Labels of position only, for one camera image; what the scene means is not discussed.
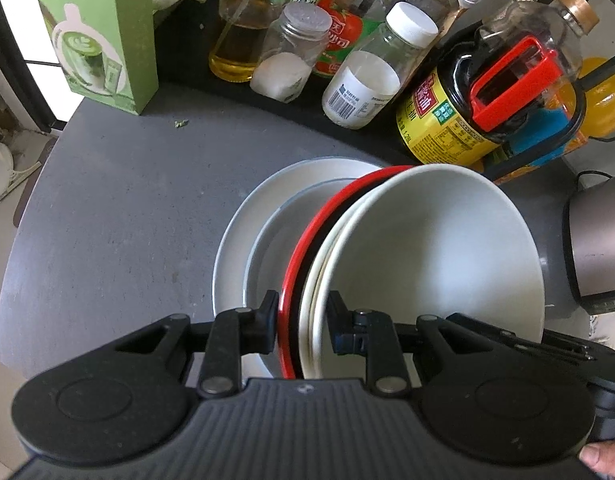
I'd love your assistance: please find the black wire rack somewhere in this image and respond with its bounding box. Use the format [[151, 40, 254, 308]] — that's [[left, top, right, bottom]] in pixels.
[[480, 0, 615, 183]]

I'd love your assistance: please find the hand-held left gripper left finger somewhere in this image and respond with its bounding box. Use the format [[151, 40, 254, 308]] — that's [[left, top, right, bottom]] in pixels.
[[115, 290, 280, 397]]

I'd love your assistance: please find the person's right hand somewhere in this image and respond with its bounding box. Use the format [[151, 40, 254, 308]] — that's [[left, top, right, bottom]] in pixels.
[[579, 439, 615, 480]]

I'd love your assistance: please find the red-rimmed white bowl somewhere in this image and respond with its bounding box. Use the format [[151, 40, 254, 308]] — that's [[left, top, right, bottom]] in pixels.
[[278, 165, 418, 380]]

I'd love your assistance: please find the green drink carton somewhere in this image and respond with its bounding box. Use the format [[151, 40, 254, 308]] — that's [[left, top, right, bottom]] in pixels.
[[29, 0, 160, 116]]

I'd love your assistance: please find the black power cable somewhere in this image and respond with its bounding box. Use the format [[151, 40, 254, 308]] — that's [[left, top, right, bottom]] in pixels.
[[573, 169, 615, 198]]

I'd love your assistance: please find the soy sauce bottle with red handle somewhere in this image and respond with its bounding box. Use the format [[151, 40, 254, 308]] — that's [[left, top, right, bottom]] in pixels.
[[395, 0, 601, 167]]

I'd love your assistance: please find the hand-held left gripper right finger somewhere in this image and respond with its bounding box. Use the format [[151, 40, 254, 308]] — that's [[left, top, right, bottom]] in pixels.
[[326, 291, 488, 396]]

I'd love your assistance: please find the cooking oil bottle with white cap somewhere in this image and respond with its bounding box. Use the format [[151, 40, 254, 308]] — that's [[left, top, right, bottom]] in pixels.
[[208, 0, 294, 84]]

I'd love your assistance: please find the plain white bowl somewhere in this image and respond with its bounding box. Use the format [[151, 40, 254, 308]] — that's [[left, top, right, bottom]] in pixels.
[[310, 163, 545, 381]]

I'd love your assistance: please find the ketchup bottle with tomato label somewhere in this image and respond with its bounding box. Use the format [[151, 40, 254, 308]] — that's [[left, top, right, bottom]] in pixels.
[[311, 0, 419, 79]]

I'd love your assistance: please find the glass salt shaker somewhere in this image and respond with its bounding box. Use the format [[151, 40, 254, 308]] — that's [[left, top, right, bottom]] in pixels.
[[250, 2, 333, 104]]

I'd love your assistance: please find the white floor fan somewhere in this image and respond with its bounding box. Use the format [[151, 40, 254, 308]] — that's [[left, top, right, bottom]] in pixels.
[[0, 141, 43, 210]]

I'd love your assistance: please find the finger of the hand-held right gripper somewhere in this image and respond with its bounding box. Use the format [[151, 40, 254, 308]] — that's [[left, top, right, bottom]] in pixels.
[[446, 312, 599, 362]]

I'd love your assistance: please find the orange juice bottle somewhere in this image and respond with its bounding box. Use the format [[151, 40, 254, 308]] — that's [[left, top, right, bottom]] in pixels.
[[487, 56, 615, 185]]

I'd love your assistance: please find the white-capped bottle of white liquid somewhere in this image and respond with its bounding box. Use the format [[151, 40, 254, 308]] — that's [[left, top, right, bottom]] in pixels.
[[321, 2, 439, 131]]

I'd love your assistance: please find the grey kitchen appliance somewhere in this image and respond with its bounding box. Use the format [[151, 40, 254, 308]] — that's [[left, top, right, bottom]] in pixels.
[[561, 172, 615, 317]]

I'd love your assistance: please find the plain white plate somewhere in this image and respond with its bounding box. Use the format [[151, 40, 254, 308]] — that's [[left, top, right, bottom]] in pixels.
[[212, 158, 388, 361]]

